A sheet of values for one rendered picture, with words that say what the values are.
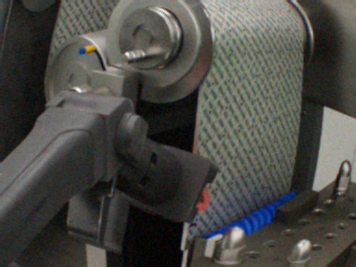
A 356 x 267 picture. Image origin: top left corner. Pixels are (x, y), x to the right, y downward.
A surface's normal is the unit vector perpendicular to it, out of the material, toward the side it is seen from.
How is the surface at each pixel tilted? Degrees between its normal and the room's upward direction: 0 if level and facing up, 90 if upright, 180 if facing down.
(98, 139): 86
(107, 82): 90
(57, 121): 5
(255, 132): 90
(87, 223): 63
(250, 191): 90
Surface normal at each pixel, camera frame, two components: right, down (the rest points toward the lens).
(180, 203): -0.48, -0.32
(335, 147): -0.61, 0.17
